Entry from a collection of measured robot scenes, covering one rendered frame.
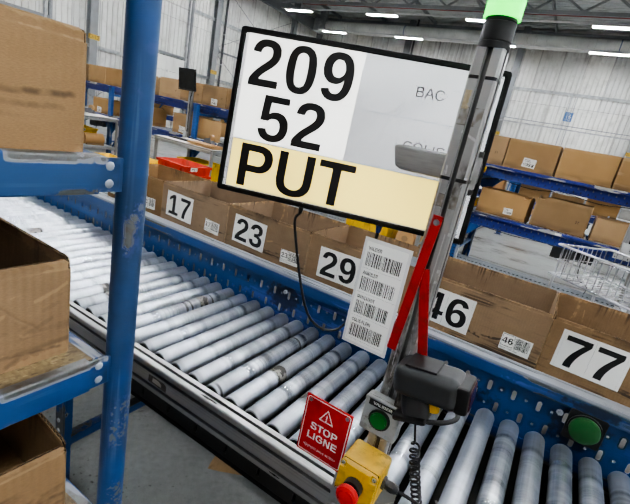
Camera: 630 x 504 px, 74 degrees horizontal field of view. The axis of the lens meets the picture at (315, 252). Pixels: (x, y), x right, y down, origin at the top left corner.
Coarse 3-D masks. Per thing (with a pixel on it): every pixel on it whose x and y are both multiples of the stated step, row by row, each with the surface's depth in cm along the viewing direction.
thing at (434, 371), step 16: (400, 368) 65; (416, 368) 64; (432, 368) 64; (448, 368) 65; (400, 384) 65; (416, 384) 64; (432, 384) 63; (448, 384) 62; (464, 384) 62; (416, 400) 66; (432, 400) 63; (448, 400) 62; (464, 400) 61; (400, 416) 67; (416, 416) 66
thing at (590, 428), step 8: (576, 424) 106; (584, 424) 105; (592, 424) 104; (576, 432) 106; (584, 432) 105; (592, 432) 104; (600, 432) 104; (576, 440) 107; (584, 440) 106; (592, 440) 105
